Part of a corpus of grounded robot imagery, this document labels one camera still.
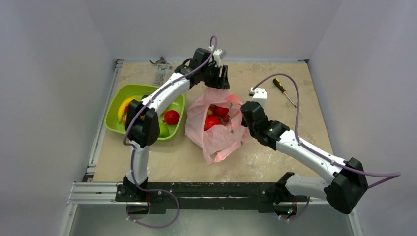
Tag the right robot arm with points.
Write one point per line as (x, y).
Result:
(339, 181)

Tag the aluminium frame rail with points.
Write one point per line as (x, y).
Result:
(92, 193)

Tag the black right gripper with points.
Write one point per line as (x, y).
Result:
(247, 109)

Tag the dark metal clamp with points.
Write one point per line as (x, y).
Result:
(161, 60)

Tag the green fake apple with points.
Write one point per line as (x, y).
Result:
(164, 130)

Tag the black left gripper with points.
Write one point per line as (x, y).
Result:
(219, 82)

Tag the red round fruit in bag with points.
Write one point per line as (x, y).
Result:
(221, 111)

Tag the clear plastic screw box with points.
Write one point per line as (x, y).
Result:
(154, 74)

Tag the green plastic tray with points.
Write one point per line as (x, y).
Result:
(137, 91)

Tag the red fake grape bunch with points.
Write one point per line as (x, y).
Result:
(225, 120)

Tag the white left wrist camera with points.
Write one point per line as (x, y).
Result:
(218, 55)

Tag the black yellow screwdriver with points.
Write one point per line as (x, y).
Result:
(279, 85)

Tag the yellow fake banana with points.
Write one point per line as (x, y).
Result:
(123, 109)

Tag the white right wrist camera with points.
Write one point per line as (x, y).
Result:
(258, 95)

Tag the red fake pomegranate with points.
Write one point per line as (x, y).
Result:
(171, 117)

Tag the shiny red fake apple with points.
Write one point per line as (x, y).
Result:
(211, 121)

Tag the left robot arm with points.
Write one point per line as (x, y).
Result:
(142, 123)

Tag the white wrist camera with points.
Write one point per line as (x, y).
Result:
(218, 55)
(258, 95)

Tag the pink plastic bag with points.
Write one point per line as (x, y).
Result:
(220, 141)

